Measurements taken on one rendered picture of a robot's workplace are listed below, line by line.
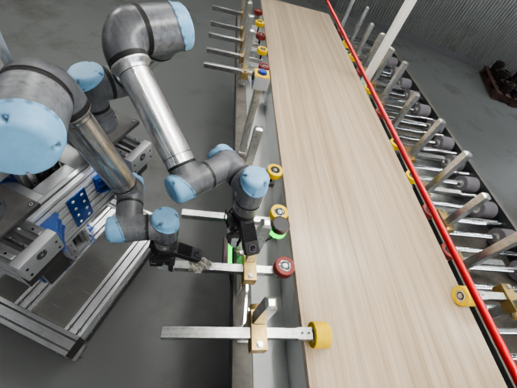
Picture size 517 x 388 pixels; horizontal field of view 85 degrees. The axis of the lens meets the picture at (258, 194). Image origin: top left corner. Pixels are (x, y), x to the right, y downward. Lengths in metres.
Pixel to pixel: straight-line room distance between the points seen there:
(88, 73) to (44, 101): 0.60
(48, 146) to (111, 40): 0.32
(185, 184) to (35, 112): 0.31
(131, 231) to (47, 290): 1.07
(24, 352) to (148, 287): 0.65
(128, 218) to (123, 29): 0.46
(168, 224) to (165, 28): 0.49
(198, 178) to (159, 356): 1.35
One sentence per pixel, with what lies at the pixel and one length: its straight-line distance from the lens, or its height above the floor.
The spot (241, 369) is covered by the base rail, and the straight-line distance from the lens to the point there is 1.21.
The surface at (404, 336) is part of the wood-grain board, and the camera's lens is 1.28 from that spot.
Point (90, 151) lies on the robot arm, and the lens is 0.79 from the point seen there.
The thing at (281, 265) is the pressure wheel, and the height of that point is 0.90.
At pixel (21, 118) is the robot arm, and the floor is 1.55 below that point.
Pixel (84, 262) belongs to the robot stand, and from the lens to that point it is 1.91.
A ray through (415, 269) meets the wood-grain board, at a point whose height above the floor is 0.90.
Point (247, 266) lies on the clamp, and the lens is 1.13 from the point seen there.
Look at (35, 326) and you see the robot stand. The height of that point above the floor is 0.23.
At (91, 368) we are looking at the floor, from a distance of 1.94.
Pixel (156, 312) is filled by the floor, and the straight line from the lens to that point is 1.96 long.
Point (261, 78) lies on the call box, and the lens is 1.40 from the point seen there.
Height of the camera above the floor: 1.88
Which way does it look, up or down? 50 degrees down
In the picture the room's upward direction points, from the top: 21 degrees clockwise
